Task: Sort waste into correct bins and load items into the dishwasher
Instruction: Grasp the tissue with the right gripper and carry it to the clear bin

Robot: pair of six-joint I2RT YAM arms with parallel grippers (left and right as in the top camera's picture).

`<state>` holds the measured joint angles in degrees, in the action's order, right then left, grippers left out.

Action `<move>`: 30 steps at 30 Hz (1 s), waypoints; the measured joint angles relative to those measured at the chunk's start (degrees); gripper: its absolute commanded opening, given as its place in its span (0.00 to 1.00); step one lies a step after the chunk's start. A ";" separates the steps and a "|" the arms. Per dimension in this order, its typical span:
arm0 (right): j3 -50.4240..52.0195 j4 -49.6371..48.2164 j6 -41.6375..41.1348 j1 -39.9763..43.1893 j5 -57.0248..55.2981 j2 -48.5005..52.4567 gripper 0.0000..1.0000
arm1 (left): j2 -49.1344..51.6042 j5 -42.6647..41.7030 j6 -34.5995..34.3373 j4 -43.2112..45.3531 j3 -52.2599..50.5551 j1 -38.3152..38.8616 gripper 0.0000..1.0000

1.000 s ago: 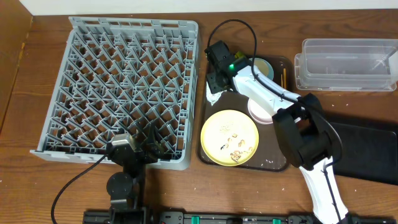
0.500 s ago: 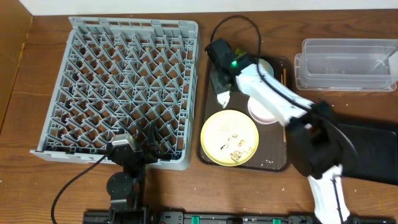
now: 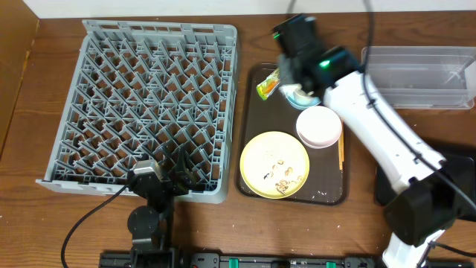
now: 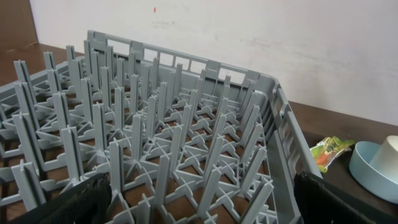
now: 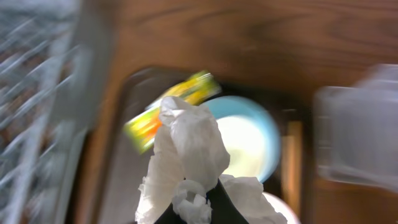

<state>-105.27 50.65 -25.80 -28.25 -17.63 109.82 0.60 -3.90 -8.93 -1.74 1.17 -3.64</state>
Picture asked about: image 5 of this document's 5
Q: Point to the yellow green snack wrapper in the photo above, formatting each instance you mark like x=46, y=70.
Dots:
x=196, y=89

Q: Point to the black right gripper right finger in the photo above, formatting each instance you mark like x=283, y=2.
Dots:
x=223, y=210

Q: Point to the white paper napkin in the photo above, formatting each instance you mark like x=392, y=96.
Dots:
x=189, y=158

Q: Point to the clear plastic waste bin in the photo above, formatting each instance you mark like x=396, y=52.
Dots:
x=355, y=130

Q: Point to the left wooden chopstick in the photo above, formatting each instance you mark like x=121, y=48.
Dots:
x=291, y=166

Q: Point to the pale pink bowl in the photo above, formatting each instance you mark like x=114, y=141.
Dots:
x=281, y=207

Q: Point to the grey dishwasher rack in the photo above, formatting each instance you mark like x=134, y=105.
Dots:
x=43, y=73

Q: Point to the dark brown serving tray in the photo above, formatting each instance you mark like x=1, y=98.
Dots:
x=124, y=168

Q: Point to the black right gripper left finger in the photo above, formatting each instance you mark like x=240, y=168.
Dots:
x=169, y=217

